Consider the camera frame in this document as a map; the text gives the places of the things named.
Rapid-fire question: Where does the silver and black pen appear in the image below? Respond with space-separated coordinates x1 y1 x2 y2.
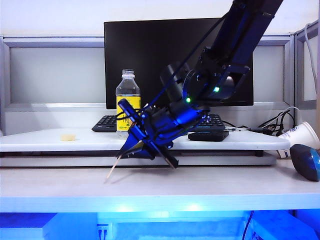
223 126 251 133

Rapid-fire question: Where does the flat black box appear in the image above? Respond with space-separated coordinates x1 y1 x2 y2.
187 130 230 142

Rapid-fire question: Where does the grey cubicle partition frame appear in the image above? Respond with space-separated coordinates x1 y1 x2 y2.
0 31 320 137

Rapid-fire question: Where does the black cable bundle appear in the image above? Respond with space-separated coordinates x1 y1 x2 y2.
257 109 295 137

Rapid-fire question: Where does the clear bottle with yellow label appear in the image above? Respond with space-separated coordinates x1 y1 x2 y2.
115 69 141 141

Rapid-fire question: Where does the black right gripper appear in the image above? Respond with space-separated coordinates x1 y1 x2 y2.
115 98 183 170

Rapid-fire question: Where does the white monitor riser shelf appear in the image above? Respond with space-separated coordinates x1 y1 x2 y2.
0 127 297 168

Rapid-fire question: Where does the black computer monitor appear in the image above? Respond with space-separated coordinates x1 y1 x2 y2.
103 17 254 111

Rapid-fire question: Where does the dark cable under desk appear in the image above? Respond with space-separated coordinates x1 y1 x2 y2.
243 210 255 240

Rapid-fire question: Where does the small white paper cup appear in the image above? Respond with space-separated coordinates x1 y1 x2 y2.
276 149 292 160

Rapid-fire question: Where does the thin wooden stick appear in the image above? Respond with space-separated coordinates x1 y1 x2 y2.
103 154 123 185

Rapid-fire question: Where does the white hanging cable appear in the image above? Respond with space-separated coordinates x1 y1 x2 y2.
303 22 320 87

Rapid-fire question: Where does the grey and blue computer mouse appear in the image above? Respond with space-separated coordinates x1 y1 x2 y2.
289 143 320 183

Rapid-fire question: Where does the black computer keyboard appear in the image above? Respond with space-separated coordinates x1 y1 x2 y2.
91 113 226 134

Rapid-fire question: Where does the white paper cup, blue logo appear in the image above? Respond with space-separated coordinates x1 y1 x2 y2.
277 121 320 151

